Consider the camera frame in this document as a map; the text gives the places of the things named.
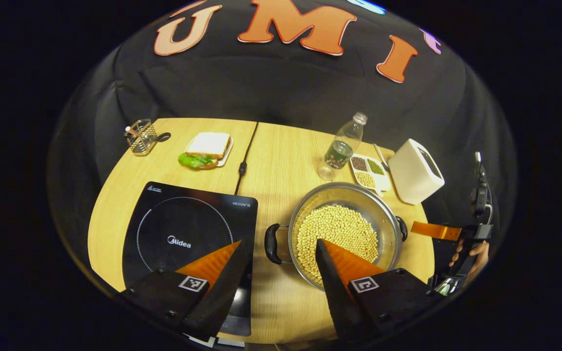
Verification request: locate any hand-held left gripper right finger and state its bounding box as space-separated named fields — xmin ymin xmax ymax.
xmin=314 ymin=238 xmax=440 ymax=344

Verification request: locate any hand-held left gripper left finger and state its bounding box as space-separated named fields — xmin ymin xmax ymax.
xmin=115 ymin=240 xmax=255 ymax=342

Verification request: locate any pile of yellow soybeans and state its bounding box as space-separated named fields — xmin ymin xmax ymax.
xmin=296 ymin=205 xmax=379 ymax=286

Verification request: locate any black induction cooktop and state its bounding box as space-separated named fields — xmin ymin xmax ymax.
xmin=121 ymin=181 xmax=259 ymax=337

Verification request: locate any steel pot with black handles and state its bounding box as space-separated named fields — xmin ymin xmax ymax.
xmin=264 ymin=182 xmax=408 ymax=292

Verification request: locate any white toaster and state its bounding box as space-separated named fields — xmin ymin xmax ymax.
xmin=387 ymin=138 xmax=445 ymax=205

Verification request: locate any white divided bean dish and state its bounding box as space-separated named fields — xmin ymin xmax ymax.
xmin=349 ymin=154 xmax=392 ymax=192

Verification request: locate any clear plastic water bottle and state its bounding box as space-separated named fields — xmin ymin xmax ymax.
xmin=317 ymin=112 xmax=368 ymax=181

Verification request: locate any sandwich with lettuce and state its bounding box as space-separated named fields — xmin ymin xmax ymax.
xmin=179 ymin=132 xmax=231 ymax=170

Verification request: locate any black power cable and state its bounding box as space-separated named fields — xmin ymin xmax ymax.
xmin=235 ymin=122 xmax=260 ymax=195

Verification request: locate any metal wire holder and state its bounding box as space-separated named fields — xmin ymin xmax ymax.
xmin=124 ymin=118 xmax=158 ymax=156

